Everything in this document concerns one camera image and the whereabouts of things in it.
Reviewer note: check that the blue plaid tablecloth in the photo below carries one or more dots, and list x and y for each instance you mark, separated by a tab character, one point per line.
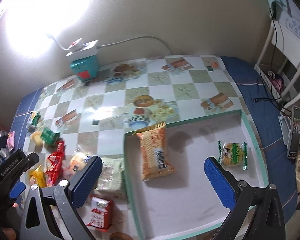
267	129

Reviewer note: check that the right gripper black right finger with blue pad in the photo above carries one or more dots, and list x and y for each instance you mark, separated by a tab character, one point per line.
238	196

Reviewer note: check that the teal box with red sticker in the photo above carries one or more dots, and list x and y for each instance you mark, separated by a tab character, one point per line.
85	68

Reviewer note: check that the pale green snack packet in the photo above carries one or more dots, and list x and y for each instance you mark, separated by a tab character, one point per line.
110	182

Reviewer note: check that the smartphone on stand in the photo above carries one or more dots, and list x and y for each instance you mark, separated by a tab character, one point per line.
294	137

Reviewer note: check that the orange snack packet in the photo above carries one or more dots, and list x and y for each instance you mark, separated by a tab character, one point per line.
155	162

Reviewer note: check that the small pink wrapper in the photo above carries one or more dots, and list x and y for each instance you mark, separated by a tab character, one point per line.
10	141

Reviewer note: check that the white tray teal rim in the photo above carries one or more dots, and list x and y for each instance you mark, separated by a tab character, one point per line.
184	204

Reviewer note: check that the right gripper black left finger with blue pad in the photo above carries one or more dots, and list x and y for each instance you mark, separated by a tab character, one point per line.
38	221

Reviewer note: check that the yellow snack packet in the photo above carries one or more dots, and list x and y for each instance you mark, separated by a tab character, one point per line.
37	176

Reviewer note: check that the dark green snack packet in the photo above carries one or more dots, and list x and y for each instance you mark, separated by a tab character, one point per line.
49	136

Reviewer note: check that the green striped biscuit packet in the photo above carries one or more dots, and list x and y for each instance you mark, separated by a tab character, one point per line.
232	154

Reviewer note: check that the small green yellow packet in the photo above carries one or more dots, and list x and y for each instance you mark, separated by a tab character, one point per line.
33	120

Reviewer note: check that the checkered food-print table mat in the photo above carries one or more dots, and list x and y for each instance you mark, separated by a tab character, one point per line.
129	95

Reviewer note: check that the round bun clear wrapper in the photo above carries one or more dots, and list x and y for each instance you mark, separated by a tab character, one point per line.
77	162

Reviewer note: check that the white power strip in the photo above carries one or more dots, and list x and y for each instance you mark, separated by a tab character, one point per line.
80	49

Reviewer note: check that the white phone stand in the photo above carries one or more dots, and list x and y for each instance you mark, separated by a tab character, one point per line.
284	122

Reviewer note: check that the red white biscuit packet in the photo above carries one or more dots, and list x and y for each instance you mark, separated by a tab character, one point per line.
101	213

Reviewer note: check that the large red snack packet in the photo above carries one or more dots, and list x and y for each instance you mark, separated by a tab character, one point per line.
54	164

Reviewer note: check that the white shelf rack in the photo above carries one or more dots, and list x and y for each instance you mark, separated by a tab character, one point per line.
284	35

